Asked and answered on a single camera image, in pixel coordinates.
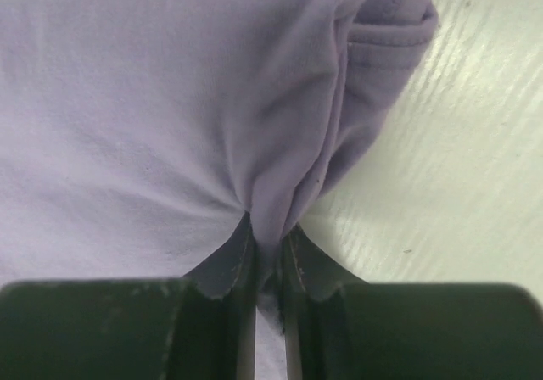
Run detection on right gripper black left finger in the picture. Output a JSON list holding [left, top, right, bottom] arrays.
[[1, 217, 255, 380]]

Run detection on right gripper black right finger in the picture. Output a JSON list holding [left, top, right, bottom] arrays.
[[282, 228, 542, 379]]

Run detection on purple t-shirt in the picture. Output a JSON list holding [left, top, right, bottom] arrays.
[[1, 0, 438, 379]]

